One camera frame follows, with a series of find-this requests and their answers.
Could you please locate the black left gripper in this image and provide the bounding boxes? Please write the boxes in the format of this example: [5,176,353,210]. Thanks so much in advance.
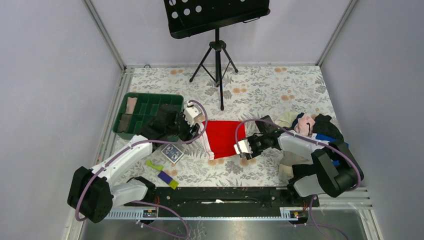
[166,109,200,144]

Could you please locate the red underwear white trim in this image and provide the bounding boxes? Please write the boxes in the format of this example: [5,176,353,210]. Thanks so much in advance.
[199,120,241,161]

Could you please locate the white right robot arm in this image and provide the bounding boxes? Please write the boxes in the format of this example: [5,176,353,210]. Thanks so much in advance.
[234,116,364,206]

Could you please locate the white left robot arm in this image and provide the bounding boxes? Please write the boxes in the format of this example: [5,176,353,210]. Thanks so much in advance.
[67,100,208,223]

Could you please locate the pale yellow-green garment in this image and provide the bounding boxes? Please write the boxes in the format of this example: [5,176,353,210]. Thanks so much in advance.
[274,111,303,129]

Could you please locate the blue playing card box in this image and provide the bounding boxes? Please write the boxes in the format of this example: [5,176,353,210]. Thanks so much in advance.
[161,144,184,164]

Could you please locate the beige grey garment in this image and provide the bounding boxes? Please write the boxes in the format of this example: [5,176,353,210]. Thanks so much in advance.
[278,151,312,177]

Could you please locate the pink garment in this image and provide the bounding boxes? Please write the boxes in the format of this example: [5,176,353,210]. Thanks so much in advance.
[293,114,316,136]

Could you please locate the green plastic divided tray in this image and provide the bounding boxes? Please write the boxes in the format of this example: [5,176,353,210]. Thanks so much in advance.
[112,92,184,140]

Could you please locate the pink rolled cloth in tray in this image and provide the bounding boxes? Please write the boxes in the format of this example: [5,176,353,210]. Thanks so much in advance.
[125,97,138,115]

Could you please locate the lime green plastic piece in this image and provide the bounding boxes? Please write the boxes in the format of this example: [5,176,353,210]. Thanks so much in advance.
[145,160,164,172]

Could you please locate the grey rolled cloth in tray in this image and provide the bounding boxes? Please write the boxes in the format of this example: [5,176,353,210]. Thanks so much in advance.
[117,113,133,134]

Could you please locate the black mesh garment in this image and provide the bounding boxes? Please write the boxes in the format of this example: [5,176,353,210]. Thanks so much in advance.
[312,114,344,141]

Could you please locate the floral patterned table mat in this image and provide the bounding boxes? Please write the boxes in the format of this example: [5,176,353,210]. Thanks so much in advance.
[123,66,338,187]

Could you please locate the purple and green block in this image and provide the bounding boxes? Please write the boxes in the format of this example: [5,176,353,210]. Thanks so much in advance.
[157,171,179,190]

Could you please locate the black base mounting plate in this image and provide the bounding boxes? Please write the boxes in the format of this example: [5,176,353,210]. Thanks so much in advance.
[126,186,320,219]

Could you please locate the black music stand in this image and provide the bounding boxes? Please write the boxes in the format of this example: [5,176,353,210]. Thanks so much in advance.
[163,0,271,111]

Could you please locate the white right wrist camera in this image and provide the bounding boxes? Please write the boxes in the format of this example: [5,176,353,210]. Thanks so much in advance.
[234,139,253,155]

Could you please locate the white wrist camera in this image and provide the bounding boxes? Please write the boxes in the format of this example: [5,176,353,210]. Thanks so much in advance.
[234,139,253,155]
[183,102,203,127]

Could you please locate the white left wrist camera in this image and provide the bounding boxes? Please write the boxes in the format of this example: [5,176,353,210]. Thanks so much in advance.
[183,102,203,127]

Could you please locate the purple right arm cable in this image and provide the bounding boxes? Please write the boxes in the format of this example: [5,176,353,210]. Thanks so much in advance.
[234,118,363,240]

